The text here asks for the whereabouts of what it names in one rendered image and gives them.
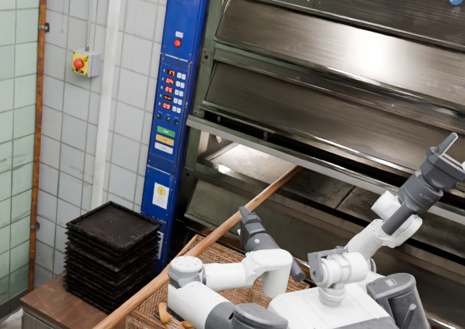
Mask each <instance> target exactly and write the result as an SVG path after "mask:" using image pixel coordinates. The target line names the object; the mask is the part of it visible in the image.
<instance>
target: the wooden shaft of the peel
mask: <svg viewBox="0 0 465 329"><path fill-rule="evenodd" d="M302 168H304V167H302V166H299V165H295V166H294V167H292V169H290V170H289V171H288V172H286V173H285V174H284V175H282V176H281V177H280V178H279V179H278V180H277V181H275V182H274V183H273V184H271V185H270V186H269V187H268V188H267V189H265V190H264V191H263V192H261V193H260V194H259V195H258V196H257V197H256V198H254V199H253V200H252V201H250V202H249V203H248V204H247V205H245V207H246V208H247V209H248V210H249V211H250V212H251V211H252V210H253V209H254V208H256V207H257V206H258V205H259V204H261V203H262V202H263V201H264V200H265V199H266V198H267V197H269V196H270V195H271V194H273V193H274V192H275V191H276V190H277V189H278V188H279V187H280V186H282V185H283V184H284V183H286V182H287V181H288V180H289V179H290V178H292V176H294V175H295V174H296V173H297V172H299V171H300V170H301V169H302ZM241 219H242V216H241V213H240V212H239V211H238V212H236V213H235V214H234V215H233V216H232V217H230V218H229V219H228V220H226V221H225V222H224V223H223V224H222V225H221V226H219V227H218V228H217V229H215V230H214V231H213V232H212V233H211V234H210V235H208V236H207V237H206V238H204V239H203V240H202V241H200V243H198V244H197V245H196V246H194V247H193V248H192V249H191V250H189V251H188V252H187V253H186V254H184V255H183V256H192V257H195V258H196V257H197V256H199V255H200V254H201V253H202V252H204V251H205V250H206V249H207V248H208V247H209V246H210V245H212V244H213V243H214V242H215V241H217V240H218V239H219V238H220V237H221V236H222V235H223V234H225V233H226V232H227V231H228V230H230V229H231V228H232V227H233V226H235V225H236V223H238V222H239V221H240V220H241ZM168 269H169V267H168V268H167V269H166V270H165V271H164V272H162V273H161V274H159V275H158V276H157V277H156V278H155V279H154V280H152V281H151V282H150V283H148V284H147V285H146V286H144V288H143V289H141V290H140V291H139V292H137V293H136V294H135V295H133V296H132V297H131V298H130V299H129V300H127V301H126V302H125V303H123V304H122V305H121V306H120V307H119V308H117V309H116V310H115V311H113V312H112V313H111V314H110V315H109V316H108V317H106V318H105V319H104V320H102V321H101V322H100V323H99V324H98V325H96V326H95V327H94V328H92V329H112V328H113V327H114V326H115V325H117V324H118V323H119V322H120V321H122V320H123V319H124V318H125V317H126V316H127V315H128V314H130V313H131V312H132V311H133V310H135V309H136V308H137V307H138V306H139V305H140V304H141V303H143V302H144V301H145V300H146V299H148V298H149V297H150V296H151V295H152V294H153V293H155V292H156V291H157V290H158V289H160V288H161V287H162V286H163V285H164V284H166V282H168V281H169V280H170V278H169V276H168V275H167V271H168Z"/></svg>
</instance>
